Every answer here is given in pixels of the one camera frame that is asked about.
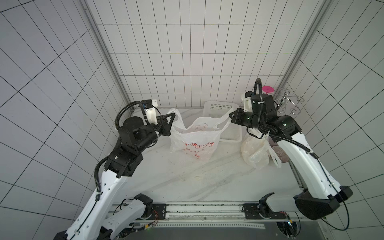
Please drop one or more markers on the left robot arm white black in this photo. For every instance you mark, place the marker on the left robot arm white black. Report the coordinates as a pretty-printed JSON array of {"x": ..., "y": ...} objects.
[{"x": 139, "y": 128}]

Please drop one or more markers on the metal glass rack stand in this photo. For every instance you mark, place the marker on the metal glass rack stand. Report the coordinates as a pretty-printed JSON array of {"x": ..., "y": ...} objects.
[{"x": 288, "y": 103}]

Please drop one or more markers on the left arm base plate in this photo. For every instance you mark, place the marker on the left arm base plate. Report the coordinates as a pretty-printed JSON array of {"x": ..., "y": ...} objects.
[{"x": 158, "y": 212}]

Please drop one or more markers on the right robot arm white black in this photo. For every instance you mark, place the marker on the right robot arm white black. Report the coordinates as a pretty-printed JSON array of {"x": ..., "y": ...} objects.
[{"x": 322, "y": 195}]

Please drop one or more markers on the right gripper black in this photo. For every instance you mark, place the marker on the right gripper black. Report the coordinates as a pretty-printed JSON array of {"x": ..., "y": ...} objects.
[{"x": 237, "y": 115}]

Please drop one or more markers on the pink wine glass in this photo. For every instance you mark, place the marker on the pink wine glass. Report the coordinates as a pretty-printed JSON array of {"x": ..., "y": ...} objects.
[{"x": 268, "y": 89}]

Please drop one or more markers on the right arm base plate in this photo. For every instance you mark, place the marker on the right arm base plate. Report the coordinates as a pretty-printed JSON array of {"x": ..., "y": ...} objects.
[{"x": 256, "y": 211}]

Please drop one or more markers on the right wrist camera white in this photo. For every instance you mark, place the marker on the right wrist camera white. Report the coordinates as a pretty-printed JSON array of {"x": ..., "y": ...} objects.
[{"x": 248, "y": 102}]

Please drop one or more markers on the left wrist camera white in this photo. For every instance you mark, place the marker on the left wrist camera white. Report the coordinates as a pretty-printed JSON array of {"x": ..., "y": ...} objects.
[{"x": 150, "y": 110}]

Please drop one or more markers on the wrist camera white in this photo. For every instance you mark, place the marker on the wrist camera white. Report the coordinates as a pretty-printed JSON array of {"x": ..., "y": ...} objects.
[
  {"x": 248, "y": 102},
  {"x": 150, "y": 110}
]

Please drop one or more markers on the aluminium mounting rail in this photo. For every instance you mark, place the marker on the aluminium mounting rail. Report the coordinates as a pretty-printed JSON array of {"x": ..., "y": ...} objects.
[{"x": 211, "y": 214}]

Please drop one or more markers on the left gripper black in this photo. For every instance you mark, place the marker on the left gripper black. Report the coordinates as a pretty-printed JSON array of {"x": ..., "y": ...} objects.
[{"x": 165, "y": 125}]

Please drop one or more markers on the white printed plastic bag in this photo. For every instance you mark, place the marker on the white printed plastic bag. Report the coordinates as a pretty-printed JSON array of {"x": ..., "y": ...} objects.
[{"x": 257, "y": 152}]

